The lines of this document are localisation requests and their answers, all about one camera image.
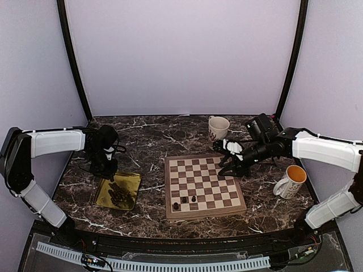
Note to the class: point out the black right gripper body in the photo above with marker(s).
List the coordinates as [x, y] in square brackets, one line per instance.
[245, 169]

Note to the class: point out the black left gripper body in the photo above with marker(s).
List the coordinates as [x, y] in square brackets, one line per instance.
[99, 166]

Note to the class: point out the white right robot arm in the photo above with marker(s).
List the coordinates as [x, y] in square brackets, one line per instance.
[298, 143]

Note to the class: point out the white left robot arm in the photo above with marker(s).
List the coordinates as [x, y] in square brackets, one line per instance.
[21, 148]

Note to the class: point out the pile of dark chess pieces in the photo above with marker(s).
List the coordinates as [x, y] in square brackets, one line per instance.
[119, 195]

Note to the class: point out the wooden chess board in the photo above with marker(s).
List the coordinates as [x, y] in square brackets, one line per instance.
[197, 175]

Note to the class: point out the gold metal tray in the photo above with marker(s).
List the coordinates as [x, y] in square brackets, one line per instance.
[129, 181]

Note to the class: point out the cream floral mug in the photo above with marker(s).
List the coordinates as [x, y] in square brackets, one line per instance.
[217, 129]

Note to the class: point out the white mug orange inside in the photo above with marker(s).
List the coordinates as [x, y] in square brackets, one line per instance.
[291, 182]

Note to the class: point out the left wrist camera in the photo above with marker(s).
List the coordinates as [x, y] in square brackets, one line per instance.
[109, 152]

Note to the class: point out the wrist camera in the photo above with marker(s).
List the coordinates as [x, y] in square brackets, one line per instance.
[109, 152]
[227, 147]

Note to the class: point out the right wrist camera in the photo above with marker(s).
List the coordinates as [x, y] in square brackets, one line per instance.
[227, 147]

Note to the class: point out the black front rail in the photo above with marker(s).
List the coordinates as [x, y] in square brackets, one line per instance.
[113, 244]

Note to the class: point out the white slotted cable duct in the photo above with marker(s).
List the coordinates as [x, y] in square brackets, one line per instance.
[138, 262]

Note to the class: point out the left black frame post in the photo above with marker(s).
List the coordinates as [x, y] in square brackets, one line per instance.
[62, 14]

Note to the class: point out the black frame post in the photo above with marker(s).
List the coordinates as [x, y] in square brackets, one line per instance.
[293, 59]
[62, 14]

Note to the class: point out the right black frame post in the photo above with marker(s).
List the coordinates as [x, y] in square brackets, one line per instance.
[293, 59]

